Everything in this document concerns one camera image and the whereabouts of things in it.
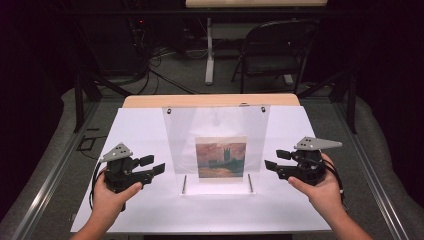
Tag dark equipment rack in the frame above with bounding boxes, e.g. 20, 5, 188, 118
79, 13, 152, 76

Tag person's left hand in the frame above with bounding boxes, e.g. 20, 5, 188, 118
92, 166, 144, 221

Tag black folding chair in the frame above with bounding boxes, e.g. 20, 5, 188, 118
231, 19, 322, 95

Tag white table cover sheet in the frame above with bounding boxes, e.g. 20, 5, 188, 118
70, 105, 338, 234

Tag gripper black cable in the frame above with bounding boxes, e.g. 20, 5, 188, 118
87, 159, 108, 212
321, 157, 346, 208

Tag black floor cables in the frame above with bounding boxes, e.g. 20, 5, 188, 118
131, 19, 201, 96

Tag aluminium floor rail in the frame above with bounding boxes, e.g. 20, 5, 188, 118
11, 99, 102, 240
333, 99, 413, 240

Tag light desk with white legs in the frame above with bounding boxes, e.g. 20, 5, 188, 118
184, 0, 329, 86

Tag painting print with white border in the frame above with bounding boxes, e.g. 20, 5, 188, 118
194, 135, 248, 184

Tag clear acrylic picture frame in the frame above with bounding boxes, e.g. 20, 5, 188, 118
161, 104, 271, 197

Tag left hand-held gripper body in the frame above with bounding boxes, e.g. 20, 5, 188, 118
99, 142, 155, 194

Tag black metal frame stand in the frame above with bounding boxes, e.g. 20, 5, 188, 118
296, 69, 358, 135
73, 70, 133, 134

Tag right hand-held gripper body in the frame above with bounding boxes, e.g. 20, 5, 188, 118
276, 136, 343, 187

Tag black horizontal metal bar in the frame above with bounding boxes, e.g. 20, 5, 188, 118
63, 9, 334, 16

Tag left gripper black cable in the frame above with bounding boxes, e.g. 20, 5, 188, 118
87, 159, 108, 212

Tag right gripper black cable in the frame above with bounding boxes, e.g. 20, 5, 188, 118
321, 157, 346, 208

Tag light wooden table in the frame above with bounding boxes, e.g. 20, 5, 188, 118
122, 93, 301, 109

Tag person's right hand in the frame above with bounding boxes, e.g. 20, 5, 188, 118
287, 152, 346, 215

